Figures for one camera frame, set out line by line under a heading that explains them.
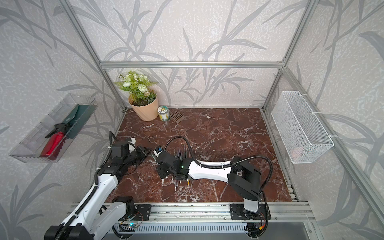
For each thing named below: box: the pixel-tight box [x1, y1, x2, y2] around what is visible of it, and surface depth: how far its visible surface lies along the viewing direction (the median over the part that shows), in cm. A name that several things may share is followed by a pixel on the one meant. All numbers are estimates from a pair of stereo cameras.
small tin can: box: [157, 105, 170, 122], surface depth 111 cm
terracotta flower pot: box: [128, 95, 159, 121], surface depth 104 cm
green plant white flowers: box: [114, 70, 158, 106], surface depth 100 cm
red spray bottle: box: [39, 123, 67, 158], surface depth 62 cm
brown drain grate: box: [170, 110, 185, 124], surface depth 115 cm
